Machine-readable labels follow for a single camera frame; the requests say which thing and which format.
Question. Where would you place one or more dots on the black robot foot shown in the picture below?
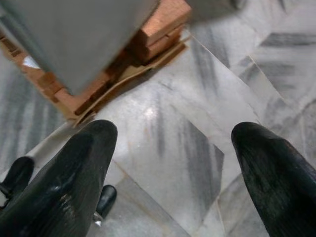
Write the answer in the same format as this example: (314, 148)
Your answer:
(108, 197)
(19, 170)

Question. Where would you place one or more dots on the orange clay brick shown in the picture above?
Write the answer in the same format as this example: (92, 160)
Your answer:
(163, 47)
(51, 86)
(168, 17)
(86, 106)

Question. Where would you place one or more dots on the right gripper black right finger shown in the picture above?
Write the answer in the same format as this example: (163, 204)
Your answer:
(279, 187)

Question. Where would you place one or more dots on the grey white fridge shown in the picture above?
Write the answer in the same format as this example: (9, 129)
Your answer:
(86, 37)

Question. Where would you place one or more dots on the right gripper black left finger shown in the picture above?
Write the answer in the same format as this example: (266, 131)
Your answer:
(61, 187)

